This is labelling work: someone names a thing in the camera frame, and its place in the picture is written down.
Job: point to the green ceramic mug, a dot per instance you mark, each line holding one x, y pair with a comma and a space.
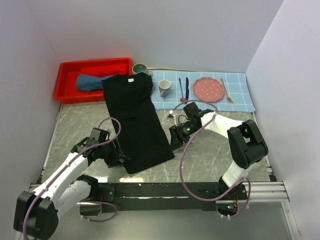
139, 68

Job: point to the blue handled spoon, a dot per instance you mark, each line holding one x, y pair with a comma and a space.
182, 99

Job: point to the pink dotted plate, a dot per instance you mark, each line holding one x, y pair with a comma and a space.
208, 89

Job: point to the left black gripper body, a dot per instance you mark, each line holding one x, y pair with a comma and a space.
110, 154

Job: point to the aluminium rail frame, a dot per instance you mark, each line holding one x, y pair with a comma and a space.
207, 163

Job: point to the blue rolled t shirt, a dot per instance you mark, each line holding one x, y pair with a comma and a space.
88, 83

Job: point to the grey white mug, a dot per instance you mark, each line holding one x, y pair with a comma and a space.
164, 87

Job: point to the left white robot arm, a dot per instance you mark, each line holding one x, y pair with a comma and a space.
38, 212

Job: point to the black t shirt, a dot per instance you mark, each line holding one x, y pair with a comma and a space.
141, 136

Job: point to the blue handled knife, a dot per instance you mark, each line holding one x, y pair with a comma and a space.
187, 88

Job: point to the red plastic bin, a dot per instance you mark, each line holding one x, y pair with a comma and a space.
66, 90

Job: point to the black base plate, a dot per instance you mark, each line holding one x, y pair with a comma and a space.
157, 196

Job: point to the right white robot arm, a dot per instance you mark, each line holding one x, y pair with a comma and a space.
247, 145

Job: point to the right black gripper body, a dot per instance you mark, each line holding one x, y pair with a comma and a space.
184, 131

